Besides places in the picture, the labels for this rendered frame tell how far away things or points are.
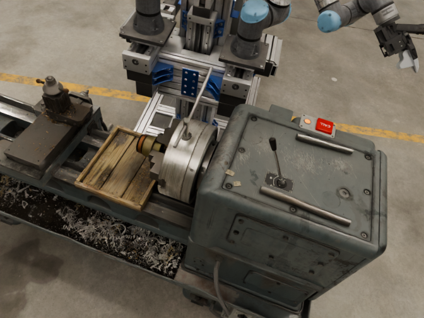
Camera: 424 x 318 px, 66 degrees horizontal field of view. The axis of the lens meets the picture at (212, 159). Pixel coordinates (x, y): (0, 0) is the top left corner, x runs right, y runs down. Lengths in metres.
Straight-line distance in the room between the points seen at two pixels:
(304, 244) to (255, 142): 0.37
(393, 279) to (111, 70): 2.91
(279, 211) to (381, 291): 1.67
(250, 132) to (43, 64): 2.70
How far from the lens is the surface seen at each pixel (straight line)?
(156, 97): 2.75
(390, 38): 1.39
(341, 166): 1.19
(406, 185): 3.20
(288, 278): 1.36
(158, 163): 1.21
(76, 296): 2.22
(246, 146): 1.11
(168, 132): 1.25
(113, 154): 1.54
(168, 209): 1.39
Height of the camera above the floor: 2.09
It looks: 52 degrees down
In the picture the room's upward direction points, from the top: 12 degrees clockwise
